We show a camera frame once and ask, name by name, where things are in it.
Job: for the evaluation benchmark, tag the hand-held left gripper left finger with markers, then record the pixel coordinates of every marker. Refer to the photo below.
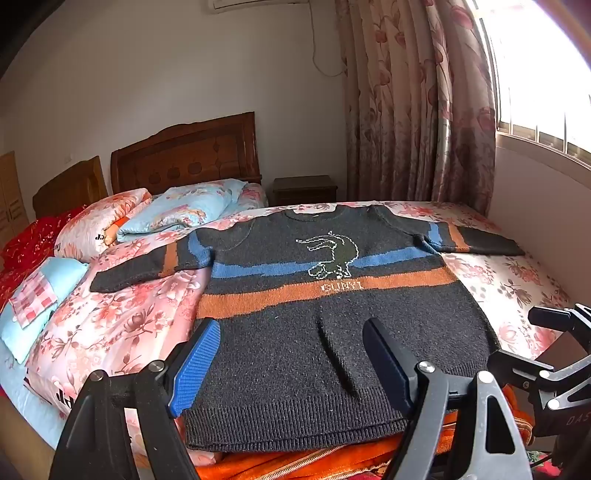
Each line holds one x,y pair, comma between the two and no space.
198,364

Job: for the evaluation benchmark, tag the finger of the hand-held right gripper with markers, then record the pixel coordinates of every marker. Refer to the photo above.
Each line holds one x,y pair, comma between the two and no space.
561,318
517,367

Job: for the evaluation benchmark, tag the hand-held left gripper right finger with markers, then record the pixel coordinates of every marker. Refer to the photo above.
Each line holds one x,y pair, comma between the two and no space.
390,369

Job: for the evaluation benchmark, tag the dark striped knit sweater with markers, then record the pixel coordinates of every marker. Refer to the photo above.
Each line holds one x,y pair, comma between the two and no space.
295,350

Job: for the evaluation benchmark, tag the pink floral bed cover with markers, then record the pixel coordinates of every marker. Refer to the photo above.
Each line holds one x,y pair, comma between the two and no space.
115,323

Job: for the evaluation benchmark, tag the orange garment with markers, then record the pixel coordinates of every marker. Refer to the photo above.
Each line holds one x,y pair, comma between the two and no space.
323,461

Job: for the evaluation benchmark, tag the light blue floral pillow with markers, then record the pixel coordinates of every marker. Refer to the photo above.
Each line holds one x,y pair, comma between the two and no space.
184,205

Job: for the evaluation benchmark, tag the pink checkered cloth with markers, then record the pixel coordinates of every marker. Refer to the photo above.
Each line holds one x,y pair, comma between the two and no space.
34,297

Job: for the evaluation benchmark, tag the pink floral pillow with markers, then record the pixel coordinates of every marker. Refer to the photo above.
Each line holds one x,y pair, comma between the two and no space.
87,221

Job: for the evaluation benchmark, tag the dark wooden nightstand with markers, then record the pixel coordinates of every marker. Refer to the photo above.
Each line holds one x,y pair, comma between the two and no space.
302,189

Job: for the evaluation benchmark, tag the red patterned blanket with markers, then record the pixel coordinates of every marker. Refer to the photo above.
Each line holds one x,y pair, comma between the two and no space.
27,240

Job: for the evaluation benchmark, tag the large carved wooden headboard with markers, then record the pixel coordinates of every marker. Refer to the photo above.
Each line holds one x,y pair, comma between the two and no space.
194,152

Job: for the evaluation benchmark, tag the small wooden headboard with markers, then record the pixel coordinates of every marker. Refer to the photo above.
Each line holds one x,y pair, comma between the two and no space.
69,189

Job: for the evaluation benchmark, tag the window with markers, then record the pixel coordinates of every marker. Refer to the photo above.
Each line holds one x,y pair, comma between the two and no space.
540,78

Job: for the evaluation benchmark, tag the light wooden cabinet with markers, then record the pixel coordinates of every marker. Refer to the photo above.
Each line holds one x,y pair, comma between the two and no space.
11,198

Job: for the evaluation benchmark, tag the floral curtain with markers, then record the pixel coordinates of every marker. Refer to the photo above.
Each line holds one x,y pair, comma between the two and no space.
406,101

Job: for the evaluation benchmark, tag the white air conditioner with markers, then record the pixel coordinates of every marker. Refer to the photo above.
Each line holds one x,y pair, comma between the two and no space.
258,4

